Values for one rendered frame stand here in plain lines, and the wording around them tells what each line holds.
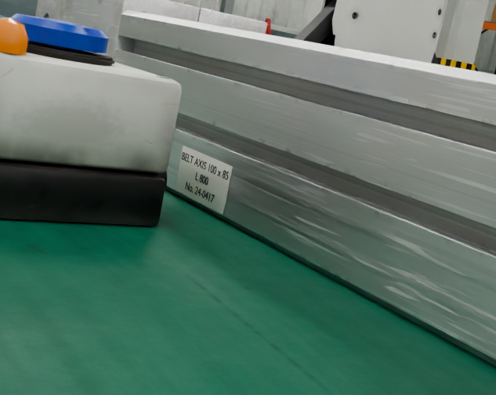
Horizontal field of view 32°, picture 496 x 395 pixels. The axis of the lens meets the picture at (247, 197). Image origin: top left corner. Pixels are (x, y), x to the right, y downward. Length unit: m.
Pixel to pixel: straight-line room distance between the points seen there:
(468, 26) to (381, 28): 7.99
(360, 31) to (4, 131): 0.38
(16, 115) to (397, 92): 0.13
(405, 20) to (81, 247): 0.42
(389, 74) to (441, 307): 0.08
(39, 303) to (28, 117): 0.09
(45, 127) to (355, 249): 0.12
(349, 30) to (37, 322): 0.45
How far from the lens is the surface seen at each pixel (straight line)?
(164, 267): 0.29
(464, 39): 8.62
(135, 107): 0.33
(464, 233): 0.29
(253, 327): 0.25
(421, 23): 0.68
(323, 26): 0.64
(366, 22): 0.64
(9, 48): 0.31
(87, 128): 0.32
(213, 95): 0.40
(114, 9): 0.51
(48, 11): 1.63
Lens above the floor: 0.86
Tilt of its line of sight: 10 degrees down
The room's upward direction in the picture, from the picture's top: 11 degrees clockwise
